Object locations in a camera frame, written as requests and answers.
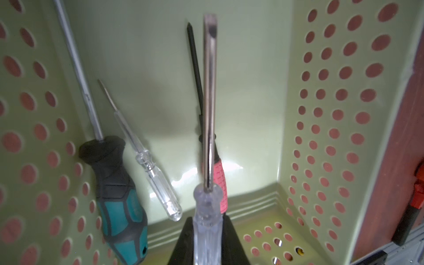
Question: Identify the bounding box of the small clear handle screwdriver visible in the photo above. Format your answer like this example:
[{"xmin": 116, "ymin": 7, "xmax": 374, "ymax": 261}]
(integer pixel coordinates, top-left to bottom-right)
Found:
[{"xmin": 97, "ymin": 79, "xmax": 183, "ymax": 222}]

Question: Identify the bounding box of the green black handle screwdriver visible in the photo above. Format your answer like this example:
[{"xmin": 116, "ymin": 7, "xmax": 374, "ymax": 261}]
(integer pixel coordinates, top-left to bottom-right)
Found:
[{"xmin": 55, "ymin": 1, "xmax": 148, "ymax": 265}]

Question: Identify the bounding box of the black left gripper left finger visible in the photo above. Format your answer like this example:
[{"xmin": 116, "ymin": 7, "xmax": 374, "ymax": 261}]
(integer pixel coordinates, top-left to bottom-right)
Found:
[{"xmin": 168, "ymin": 217, "xmax": 194, "ymax": 265}]

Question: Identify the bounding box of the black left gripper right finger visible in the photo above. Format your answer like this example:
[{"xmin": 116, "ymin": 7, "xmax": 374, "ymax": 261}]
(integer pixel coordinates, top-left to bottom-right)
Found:
[{"xmin": 221, "ymin": 214, "xmax": 250, "ymax": 265}]

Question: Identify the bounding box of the clear purple handle screwdriver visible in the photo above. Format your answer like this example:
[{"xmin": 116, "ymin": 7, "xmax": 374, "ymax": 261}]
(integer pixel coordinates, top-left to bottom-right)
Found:
[{"xmin": 193, "ymin": 13, "xmax": 223, "ymax": 265}]

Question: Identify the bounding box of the aluminium front rail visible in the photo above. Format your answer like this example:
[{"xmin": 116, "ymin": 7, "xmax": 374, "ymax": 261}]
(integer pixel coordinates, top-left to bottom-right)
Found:
[{"xmin": 351, "ymin": 225, "xmax": 424, "ymax": 265}]

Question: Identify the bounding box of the pink handle screwdriver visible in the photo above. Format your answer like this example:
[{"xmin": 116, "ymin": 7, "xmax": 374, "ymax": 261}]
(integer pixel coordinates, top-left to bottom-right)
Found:
[{"xmin": 186, "ymin": 22, "xmax": 228, "ymax": 214}]

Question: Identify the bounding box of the green perforated plastic bin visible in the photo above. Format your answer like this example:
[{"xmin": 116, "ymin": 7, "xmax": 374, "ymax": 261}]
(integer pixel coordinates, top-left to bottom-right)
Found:
[{"xmin": 1, "ymin": 1, "xmax": 424, "ymax": 265}]

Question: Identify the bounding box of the red pipe wrench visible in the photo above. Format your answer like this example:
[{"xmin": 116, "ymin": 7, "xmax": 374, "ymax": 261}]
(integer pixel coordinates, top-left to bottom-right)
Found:
[{"xmin": 392, "ymin": 161, "xmax": 424, "ymax": 246}]

